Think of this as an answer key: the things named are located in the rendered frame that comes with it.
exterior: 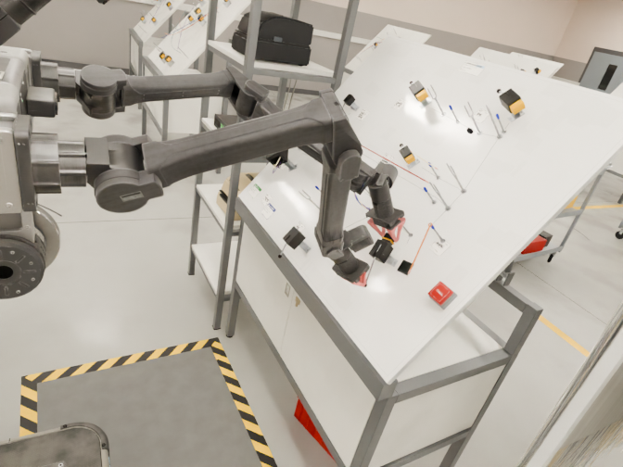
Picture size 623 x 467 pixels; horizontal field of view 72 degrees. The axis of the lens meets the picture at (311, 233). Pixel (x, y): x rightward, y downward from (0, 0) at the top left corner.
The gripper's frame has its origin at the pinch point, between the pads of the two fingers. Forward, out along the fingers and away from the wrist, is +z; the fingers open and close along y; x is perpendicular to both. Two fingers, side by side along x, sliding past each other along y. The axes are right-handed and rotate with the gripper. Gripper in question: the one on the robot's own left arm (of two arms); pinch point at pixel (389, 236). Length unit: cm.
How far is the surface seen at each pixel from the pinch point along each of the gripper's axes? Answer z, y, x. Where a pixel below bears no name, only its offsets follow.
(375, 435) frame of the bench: 44, -16, 38
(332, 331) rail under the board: 21.8, 6.0, 27.2
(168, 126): 32, 324, -55
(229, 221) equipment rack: 23, 102, 9
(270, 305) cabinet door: 44, 58, 24
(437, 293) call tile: 6.9, -21.3, 7.0
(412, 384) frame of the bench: 33.8, -19.6, 22.0
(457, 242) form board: 2.9, -16.8, -10.0
